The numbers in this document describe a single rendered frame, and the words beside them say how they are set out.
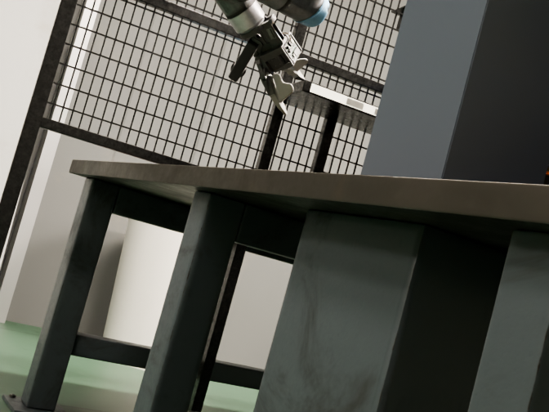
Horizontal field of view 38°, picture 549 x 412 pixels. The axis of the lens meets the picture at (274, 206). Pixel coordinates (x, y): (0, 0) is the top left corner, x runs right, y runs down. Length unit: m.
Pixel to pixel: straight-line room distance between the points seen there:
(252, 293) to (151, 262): 1.03
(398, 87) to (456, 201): 0.43
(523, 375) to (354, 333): 0.35
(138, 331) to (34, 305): 0.67
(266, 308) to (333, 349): 3.20
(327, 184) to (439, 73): 0.25
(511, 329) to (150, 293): 2.65
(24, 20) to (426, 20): 2.46
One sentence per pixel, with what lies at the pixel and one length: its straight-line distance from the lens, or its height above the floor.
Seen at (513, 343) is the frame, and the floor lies 0.54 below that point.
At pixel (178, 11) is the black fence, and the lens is 2.20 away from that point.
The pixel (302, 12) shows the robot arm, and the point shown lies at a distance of 1.75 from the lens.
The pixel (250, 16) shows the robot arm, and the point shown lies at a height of 1.06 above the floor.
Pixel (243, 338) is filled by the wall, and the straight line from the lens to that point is 4.34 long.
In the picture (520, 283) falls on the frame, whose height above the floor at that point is 0.60.
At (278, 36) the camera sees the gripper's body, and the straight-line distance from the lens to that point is 1.79.
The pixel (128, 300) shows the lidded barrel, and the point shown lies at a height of 0.26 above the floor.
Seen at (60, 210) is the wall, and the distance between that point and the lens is 3.89.
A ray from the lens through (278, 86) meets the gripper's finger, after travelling 1.81.
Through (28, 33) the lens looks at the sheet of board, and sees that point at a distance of 3.55.
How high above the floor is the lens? 0.55
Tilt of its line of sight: 4 degrees up
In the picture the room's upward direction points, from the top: 15 degrees clockwise
